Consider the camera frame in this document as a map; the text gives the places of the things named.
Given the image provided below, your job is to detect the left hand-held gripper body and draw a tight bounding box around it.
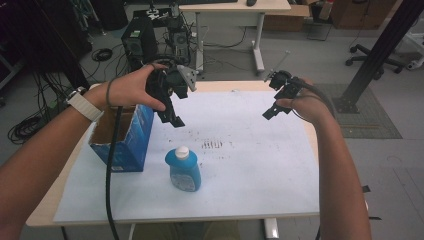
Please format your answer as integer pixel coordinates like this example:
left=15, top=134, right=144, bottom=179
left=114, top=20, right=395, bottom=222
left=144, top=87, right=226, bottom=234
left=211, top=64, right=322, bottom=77
left=145, top=64, right=198, bottom=116

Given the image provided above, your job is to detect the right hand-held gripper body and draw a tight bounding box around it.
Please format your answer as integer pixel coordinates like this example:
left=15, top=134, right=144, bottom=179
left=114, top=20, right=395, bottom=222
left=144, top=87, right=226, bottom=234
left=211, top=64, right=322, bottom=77
left=268, top=69, right=304, bottom=101

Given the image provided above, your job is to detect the person's right hand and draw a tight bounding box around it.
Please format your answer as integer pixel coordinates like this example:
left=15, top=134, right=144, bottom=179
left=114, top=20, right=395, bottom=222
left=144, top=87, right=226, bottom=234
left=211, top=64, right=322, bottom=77
left=276, top=78, right=335, bottom=126

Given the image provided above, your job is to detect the person's left hand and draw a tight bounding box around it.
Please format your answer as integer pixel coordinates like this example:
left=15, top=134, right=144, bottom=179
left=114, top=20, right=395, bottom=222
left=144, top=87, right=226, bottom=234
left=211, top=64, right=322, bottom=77
left=94, top=63, right=168, bottom=113

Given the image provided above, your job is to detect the open computer case with fan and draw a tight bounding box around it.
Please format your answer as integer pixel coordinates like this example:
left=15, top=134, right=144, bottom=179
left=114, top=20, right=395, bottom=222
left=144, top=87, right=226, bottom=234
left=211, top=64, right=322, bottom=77
left=165, top=16, right=192, bottom=66

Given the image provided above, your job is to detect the blue cardboard box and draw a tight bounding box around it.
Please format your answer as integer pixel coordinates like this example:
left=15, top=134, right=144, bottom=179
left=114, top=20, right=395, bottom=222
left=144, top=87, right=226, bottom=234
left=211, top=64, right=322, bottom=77
left=88, top=103, right=155, bottom=173

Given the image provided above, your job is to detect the blue bottle with white cap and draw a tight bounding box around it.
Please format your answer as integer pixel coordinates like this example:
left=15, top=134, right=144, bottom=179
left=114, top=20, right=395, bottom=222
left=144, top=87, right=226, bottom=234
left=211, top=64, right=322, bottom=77
left=164, top=145, right=202, bottom=193

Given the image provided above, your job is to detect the black computer tower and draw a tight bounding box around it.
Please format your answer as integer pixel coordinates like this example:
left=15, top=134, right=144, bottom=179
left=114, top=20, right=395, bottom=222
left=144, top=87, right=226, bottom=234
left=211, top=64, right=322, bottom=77
left=120, top=16, right=159, bottom=72

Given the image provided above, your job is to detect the white paper sheet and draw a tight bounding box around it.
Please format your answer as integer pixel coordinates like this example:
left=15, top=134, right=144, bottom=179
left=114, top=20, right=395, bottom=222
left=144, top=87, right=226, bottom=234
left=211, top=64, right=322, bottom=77
left=53, top=90, right=320, bottom=224

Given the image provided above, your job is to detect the brown cardboard box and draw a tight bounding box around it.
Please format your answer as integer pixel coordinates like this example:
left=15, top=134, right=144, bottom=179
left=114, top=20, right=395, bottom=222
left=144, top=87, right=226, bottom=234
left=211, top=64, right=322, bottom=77
left=263, top=3, right=313, bottom=33

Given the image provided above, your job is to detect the black patterned board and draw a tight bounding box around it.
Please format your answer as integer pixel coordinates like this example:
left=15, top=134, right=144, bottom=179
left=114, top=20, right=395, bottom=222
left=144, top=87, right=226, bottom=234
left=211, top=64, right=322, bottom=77
left=133, top=7, right=174, bottom=20

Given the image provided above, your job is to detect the white wristwatch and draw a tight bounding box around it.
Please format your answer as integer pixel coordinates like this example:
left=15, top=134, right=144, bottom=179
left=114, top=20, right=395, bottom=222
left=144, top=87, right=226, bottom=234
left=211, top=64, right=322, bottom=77
left=65, top=86, right=105, bottom=123

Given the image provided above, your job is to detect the black office chair base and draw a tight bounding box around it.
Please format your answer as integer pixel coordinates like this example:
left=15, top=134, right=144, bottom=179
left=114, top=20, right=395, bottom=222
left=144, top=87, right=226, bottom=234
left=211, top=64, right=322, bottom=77
left=345, top=43, right=406, bottom=75

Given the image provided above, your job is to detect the grey floor mat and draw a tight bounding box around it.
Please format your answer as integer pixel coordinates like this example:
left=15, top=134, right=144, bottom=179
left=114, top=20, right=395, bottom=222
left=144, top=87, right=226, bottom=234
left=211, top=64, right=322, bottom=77
left=313, top=83, right=403, bottom=140

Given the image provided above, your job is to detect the white desk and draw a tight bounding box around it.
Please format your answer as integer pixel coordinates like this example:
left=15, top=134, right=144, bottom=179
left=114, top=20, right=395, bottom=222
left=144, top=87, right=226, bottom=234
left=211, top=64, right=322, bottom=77
left=178, top=0, right=293, bottom=76

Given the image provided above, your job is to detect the wooden cabinet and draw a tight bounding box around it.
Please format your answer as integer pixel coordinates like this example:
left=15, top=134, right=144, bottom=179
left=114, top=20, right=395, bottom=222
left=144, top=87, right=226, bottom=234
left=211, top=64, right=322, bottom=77
left=329, top=0, right=400, bottom=30

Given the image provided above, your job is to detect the white table leg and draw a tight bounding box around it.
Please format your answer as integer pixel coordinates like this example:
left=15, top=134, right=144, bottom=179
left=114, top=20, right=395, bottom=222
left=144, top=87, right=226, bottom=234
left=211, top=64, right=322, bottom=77
left=263, top=218, right=280, bottom=240

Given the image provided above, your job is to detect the dark curtain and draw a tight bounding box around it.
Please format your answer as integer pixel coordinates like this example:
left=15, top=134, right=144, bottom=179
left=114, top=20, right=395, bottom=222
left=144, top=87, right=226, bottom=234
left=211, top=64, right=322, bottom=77
left=0, top=0, right=92, bottom=90

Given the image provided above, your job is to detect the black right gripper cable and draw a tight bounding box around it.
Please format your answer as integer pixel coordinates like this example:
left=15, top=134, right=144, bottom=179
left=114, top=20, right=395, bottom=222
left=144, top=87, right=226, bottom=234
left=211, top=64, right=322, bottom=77
left=292, top=79, right=338, bottom=123

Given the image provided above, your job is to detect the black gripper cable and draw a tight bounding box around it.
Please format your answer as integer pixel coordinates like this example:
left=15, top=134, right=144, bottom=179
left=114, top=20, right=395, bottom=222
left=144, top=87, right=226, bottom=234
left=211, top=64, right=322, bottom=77
left=105, top=105, right=124, bottom=240
left=292, top=79, right=338, bottom=123

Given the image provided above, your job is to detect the grey hair tie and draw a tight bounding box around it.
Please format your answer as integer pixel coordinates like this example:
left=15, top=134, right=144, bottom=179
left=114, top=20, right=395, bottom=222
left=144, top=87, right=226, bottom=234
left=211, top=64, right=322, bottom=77
left=105, top=78, right=118, bottom=108

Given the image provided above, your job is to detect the coiled black cable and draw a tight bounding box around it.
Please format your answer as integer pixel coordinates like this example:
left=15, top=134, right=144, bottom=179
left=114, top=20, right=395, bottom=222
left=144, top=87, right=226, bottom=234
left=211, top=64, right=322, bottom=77
left=91, top=47, right=114, bottom=63

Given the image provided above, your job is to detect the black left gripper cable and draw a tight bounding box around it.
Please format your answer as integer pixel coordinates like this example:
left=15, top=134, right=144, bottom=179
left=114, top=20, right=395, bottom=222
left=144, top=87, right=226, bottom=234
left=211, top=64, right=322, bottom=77
left=105, top=105, right=124, bottom=240

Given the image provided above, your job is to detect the black metal stand post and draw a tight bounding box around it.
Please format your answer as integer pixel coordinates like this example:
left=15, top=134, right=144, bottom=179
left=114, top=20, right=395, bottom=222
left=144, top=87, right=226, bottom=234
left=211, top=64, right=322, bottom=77
left=334, top=0, right=424, bottom=114

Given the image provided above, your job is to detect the bundle of black floor cables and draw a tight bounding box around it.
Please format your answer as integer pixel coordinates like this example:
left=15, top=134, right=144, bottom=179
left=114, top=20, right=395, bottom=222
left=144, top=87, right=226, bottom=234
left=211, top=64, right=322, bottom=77
left=7, top=114, right=45, bottom=145

